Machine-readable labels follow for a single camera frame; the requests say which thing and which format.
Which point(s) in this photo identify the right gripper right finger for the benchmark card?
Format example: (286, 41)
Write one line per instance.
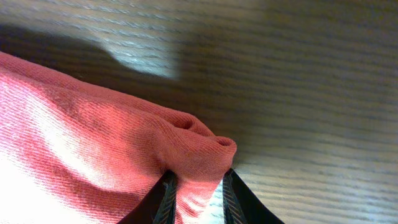
(241, 206)

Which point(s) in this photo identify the red printed t-shirt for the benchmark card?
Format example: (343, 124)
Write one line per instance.
(73, 152)

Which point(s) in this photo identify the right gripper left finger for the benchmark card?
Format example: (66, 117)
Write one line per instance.
(158, 206)

